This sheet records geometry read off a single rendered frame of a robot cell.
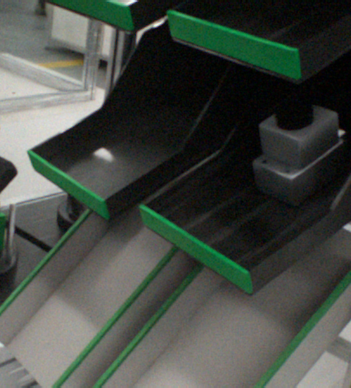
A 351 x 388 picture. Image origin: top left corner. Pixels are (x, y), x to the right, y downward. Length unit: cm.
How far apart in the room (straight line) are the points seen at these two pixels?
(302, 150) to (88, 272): 30
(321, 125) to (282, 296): 17
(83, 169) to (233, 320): 20
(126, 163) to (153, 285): 12
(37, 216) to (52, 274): 38
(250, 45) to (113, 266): 34
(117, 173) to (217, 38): 20
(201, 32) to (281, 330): 28
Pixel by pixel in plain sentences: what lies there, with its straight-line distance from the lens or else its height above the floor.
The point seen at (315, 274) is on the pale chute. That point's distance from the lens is 71.
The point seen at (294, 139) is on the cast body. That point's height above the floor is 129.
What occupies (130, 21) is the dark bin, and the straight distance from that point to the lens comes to 60.
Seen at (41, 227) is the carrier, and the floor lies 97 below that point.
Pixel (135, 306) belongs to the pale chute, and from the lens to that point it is 71.
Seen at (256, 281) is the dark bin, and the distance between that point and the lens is 57.
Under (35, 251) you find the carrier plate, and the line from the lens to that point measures 107.
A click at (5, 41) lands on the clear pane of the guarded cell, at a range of 254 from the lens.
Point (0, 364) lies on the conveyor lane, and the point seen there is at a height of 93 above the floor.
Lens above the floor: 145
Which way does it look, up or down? 24 degrees down
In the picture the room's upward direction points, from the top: 7 degrees clockwise
